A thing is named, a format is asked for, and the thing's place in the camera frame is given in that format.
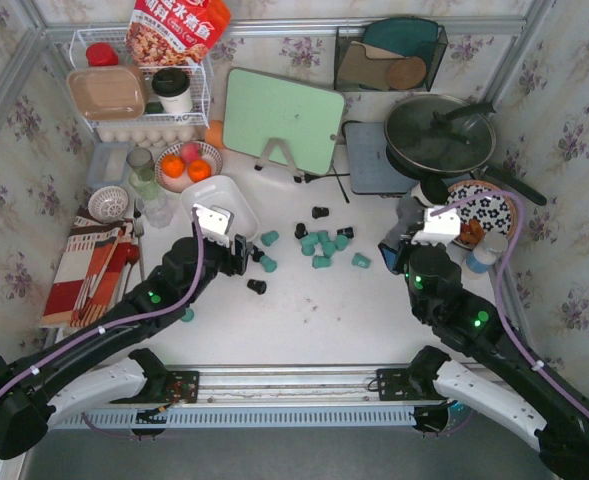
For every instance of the clear glass tumbler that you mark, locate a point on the clear glass tumbler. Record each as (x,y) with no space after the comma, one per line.
(159,211)

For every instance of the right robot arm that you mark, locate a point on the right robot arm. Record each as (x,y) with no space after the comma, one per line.
(535,403)

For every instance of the green glass tumbler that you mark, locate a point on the green glass tumbler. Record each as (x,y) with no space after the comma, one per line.
(145,184)

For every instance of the orange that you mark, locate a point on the orange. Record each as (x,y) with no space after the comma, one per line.
(172,166)
(199,170)

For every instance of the grey induction cooker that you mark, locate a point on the grey induction cooker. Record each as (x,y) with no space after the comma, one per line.
(371,173)

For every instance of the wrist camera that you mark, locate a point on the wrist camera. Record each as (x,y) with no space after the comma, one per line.
(438,228)
(215,223)

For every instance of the blue flower plate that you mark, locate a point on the blue flower plate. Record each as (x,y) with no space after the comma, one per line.
(491,213)

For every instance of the grey blue oven mitt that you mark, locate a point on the grey blue oven mitt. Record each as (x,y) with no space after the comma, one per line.
(410,214)

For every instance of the white pill bottle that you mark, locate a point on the white pill bottle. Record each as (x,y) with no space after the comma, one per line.
(484,254)

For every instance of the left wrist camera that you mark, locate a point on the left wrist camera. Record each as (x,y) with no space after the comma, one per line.
(215,223)

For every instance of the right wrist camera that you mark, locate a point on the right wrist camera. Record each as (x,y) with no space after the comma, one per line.
(438,228)

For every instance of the glass pan lid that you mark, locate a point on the glass pan lid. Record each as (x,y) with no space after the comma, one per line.
(439,132)

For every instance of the left orange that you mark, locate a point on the left orange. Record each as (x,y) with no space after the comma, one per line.
(172,166)

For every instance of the silver fork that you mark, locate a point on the silver fork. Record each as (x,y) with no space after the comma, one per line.
(138,227)

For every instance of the fruit bowl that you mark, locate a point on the fruit bowl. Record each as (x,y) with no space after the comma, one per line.
(208,153)

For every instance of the orange sponge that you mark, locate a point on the orange sponge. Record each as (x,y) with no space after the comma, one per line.
(214,134)

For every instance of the right orange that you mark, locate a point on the right orange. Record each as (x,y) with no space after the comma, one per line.
(199,170)

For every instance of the black frying pan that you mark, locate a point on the black frying pan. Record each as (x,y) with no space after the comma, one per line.
(454,160)

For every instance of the pink peach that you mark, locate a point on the pink peach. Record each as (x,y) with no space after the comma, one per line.
(189,152)

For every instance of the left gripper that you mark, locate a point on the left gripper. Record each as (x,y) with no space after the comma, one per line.
(239,254)

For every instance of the black capsule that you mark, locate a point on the black capsule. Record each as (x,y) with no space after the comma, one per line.
(300,231)
(318,212)
(348,232)
(257,286)

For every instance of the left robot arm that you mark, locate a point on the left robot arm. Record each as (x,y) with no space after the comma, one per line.
(29,385)

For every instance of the white storage basket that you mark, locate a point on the white storage basket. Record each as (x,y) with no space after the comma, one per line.
(220,192)

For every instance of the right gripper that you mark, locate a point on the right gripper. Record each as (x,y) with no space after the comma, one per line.
(394,255)

